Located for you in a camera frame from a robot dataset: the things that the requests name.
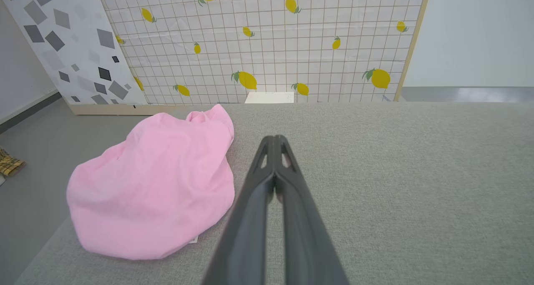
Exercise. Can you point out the yellow plaid cloth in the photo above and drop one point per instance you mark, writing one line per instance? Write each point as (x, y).
(9, 165)

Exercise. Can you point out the white pillar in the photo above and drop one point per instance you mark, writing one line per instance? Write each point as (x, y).
(269, 97)

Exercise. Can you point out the grey fabric sofa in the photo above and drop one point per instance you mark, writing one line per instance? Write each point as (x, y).
(417, 193)

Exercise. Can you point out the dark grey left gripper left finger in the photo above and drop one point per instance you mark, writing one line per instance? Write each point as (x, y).
(246, 226)

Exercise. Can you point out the pink garment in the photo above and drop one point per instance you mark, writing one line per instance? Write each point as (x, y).
(158, 185)

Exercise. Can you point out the grey terrazzo pattern panel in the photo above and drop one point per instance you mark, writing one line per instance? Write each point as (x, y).
(79, 47)

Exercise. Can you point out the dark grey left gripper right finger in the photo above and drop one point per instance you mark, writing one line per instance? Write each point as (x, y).
(304, 235)

